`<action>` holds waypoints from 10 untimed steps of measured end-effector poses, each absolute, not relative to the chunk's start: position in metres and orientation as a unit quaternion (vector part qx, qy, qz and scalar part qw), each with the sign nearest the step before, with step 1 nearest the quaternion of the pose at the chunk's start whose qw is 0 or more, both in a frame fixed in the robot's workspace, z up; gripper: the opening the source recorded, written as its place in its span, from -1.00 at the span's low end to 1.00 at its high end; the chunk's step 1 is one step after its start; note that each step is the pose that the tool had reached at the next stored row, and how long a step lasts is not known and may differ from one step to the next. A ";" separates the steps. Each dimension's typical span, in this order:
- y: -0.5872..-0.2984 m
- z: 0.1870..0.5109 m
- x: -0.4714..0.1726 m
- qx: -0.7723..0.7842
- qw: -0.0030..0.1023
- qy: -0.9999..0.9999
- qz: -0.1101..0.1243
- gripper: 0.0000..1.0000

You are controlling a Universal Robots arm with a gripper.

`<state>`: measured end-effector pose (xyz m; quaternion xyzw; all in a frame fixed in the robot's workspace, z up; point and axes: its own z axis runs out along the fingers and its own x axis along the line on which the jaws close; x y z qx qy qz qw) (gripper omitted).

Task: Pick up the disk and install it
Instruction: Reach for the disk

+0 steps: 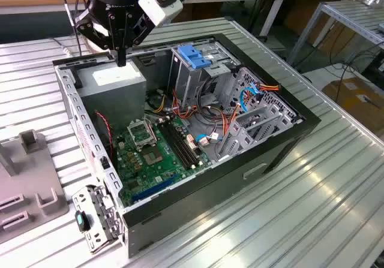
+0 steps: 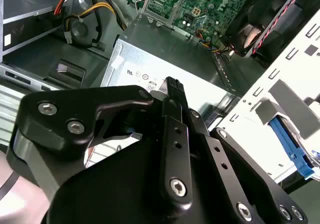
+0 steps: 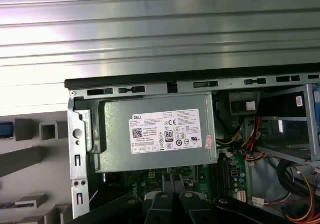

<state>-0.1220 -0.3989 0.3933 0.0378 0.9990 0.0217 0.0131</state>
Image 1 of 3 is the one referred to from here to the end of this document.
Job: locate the orange board connector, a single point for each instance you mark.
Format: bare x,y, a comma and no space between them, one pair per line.
190,142

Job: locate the CPU socket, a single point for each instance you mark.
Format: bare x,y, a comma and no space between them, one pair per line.
153,157

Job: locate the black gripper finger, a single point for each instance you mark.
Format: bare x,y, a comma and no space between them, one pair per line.
85,25
141,29

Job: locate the black open PC case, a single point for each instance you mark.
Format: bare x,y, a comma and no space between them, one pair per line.
210,196

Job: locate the metal slat side table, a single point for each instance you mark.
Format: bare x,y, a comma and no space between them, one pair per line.
372,28

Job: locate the black RAM slot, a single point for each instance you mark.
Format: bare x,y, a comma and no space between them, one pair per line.
184,145
188,145
176,145
180,145

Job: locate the green motherboard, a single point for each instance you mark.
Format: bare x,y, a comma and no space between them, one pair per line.
170,155

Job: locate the large cardboard box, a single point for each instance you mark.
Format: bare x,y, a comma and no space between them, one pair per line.
354,106

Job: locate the black chipset chip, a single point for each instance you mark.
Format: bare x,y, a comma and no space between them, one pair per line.
134,185

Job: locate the grey power supply unit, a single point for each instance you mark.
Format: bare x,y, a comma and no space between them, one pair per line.
114,100

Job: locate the silver disk bay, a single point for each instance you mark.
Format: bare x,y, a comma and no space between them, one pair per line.
241,143

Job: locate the blue plastic drive latch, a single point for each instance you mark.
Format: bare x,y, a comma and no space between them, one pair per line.
192,56

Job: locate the silver optical drive cage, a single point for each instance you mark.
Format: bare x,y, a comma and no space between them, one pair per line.
186,82

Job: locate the black case fan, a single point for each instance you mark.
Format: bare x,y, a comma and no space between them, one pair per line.
102,124

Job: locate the blue expansion slot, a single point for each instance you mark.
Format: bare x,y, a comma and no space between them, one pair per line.
154,188

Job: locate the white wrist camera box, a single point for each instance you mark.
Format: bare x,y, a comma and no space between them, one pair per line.
162,7

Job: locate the silver hinged rear bracket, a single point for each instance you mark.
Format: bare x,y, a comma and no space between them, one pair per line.
82,200

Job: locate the grey parts rack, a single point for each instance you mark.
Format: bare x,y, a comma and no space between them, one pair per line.
30,172

